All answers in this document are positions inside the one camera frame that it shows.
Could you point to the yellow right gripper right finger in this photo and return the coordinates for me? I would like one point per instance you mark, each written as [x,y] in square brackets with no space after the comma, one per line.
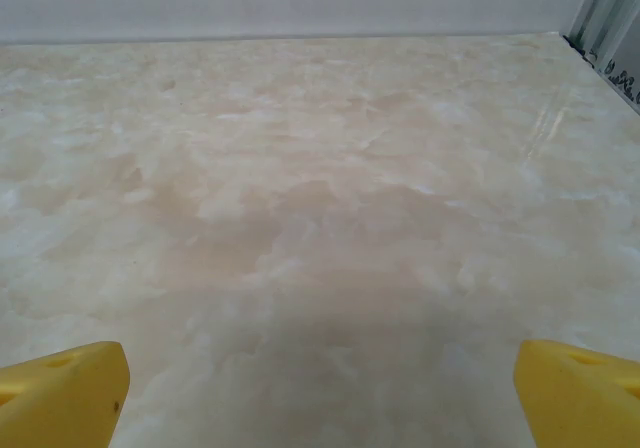
[585,403]

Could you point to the aluminium frame post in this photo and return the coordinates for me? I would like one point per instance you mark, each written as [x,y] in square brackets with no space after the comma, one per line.
[602,8]

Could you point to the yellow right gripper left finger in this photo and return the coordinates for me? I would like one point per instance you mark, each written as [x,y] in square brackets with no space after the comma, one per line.
[60,398]

